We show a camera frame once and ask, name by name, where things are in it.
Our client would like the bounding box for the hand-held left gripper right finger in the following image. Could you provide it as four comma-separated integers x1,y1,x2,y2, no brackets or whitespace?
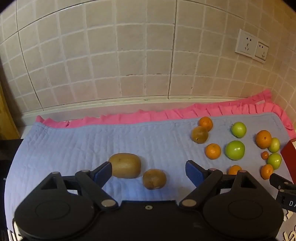
179,160,257,211

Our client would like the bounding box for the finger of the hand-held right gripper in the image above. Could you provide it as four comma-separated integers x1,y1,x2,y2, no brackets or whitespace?
269,173,296,191

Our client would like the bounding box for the white pink printed cloth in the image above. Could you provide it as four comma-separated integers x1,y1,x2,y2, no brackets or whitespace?
276,207,296,241

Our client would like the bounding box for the blue quilted mat pink ruffle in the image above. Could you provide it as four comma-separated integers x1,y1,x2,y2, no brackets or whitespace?
5,89,296,232

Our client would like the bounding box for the small round brown kiwi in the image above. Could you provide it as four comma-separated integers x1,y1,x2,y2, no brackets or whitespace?
142,169,167,190

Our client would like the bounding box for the large green apple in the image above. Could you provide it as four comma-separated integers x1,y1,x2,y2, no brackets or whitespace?
225,140,246,161

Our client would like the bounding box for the large oblong brown kiwi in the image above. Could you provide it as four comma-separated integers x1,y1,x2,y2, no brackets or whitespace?
108,153,141,179

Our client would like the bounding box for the red cardboard box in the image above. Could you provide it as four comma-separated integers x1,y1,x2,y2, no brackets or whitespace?
280,139,296,173

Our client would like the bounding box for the wooden cabinet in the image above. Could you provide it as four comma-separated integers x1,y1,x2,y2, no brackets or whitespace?
0,81,21,140

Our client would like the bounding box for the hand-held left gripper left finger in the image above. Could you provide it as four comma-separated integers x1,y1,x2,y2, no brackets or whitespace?
40,162,119,212

